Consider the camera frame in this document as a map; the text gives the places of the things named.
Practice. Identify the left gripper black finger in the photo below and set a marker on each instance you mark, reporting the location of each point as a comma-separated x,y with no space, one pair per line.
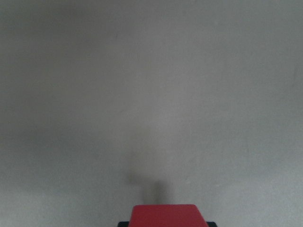
123,224

